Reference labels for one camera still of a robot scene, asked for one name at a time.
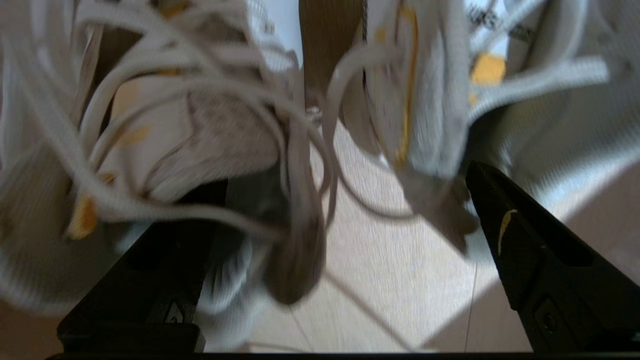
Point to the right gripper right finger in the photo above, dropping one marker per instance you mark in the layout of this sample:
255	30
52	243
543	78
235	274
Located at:
550	280

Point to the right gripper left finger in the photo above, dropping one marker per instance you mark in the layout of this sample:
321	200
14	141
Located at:
140	300

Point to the white mesh sneaker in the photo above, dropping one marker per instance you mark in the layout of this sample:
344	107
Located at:
435	100
225	130

